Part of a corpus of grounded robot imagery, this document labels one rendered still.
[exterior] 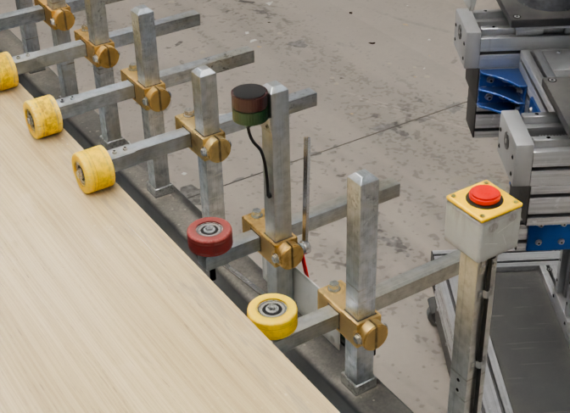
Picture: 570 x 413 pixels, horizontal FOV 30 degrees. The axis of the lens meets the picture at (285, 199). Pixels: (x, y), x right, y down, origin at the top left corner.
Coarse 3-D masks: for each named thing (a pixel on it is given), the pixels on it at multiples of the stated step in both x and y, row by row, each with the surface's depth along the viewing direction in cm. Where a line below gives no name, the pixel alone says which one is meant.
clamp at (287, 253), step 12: (264, 216) 197; (252, 228) 195; (264, 228) 194; (264, 240) 192; (288, 240) 190; (264, 252) 194; (276, 252) 190; (288, 252) 189; (300, 252) 191; (276, 264) 191; (288, 264) 190
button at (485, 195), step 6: (480, 186) 137; (486, 186) 137; (492, 186) 137; (474, 192) 136; (480, 192) 136; (486, 192) 136; (492, 192) 136; (498, 192) 136; (474, 198) 135; (480, 198) 135; (486, 198) 134; (492, 198) 135; (498, 198) 135; (480, 204) 135; (486, 204) 135; (492, 204) 135
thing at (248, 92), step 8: (240, 88) 174; (248, 88) 174; (256, 88) 174; (264, 88) 174; (240, 96) 172; (248, 96) 172; (256, 96) 172; (240, 112) 173; (256, 112) 172; (248, 128) 176; (264, 128) 179; (256, 144) 179; (264, 160) 181; (264, 168) 182
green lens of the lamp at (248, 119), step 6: (234, 114) 174; (240, 114) 173; (246, 114) 172; (252, 114) 172; (258, 114) 173; (264, 114) 174; (234, 120) 174; (240, 120) 173; (246, 120) 173; (252, 120) 173; (258, 120) 173; (264, 120) 174
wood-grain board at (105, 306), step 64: (0, 128) 221; (0, 192) 200; (64, 192) 200; (0, 256) 183; (64, 256) 183; (128, 256) 182; (0, 320) 168; (64, 320) 168; (128, 320) 168; (192, 320) 167; (0, 384) 156; (64, 384) 156; (128, 384) 155; (192, 384) 155; (256, 384) 155
